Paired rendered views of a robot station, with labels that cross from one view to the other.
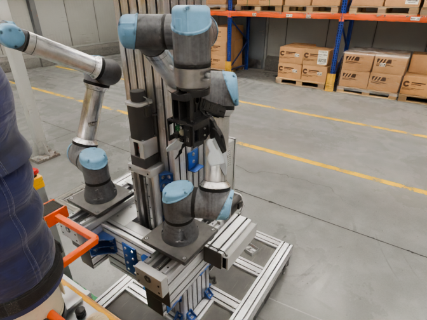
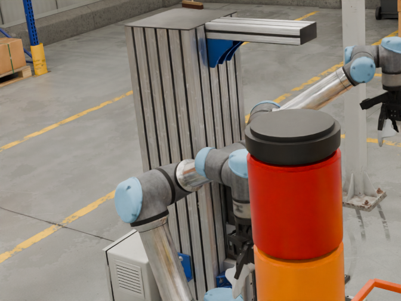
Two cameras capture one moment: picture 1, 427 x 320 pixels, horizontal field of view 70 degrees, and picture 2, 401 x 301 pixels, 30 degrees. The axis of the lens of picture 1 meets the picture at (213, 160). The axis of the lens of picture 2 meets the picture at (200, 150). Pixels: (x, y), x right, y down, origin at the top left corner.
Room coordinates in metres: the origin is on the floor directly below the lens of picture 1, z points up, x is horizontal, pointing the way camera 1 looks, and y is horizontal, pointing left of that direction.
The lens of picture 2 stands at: (1.10, 2.46, 2.47)
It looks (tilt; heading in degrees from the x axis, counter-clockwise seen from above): 21 degrees down; 275
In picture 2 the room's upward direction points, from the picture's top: 6 degrees counter-clockwise
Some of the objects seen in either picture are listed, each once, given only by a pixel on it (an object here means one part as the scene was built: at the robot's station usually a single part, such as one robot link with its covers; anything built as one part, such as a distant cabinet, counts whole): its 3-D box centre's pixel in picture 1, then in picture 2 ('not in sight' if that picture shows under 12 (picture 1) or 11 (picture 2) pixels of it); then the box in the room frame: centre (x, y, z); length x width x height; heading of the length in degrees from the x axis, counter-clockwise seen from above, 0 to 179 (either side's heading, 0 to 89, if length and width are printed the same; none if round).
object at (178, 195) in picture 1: (180, 200); not in sight; (0.96, 0.13, 1.20); 0.13 x 0.12 x 0.14; 82
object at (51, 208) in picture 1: (50, 213); not in sight; (0.91, 0.60, 1.18); 0.09 x 0.08 x 0.05; 147
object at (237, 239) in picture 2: not in sight; (249, 235); (1.14, 0.84, 1.62); 0.09 x 0.08 x 0.12; 128
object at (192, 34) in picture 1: (192, 36); (392, 55); (0.64, 0.04, 1.82); 0.09 x 0.08 x 0.11; 172
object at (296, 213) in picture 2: not in sight; (295, 196); (1.08, 2.09, 2.30); 0.05 x 0.05 x 0.05
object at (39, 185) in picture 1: (54, 243); not in sight; (1.47, 1.01, 0.50); 0.07 x 0.07 x 1.00; 57
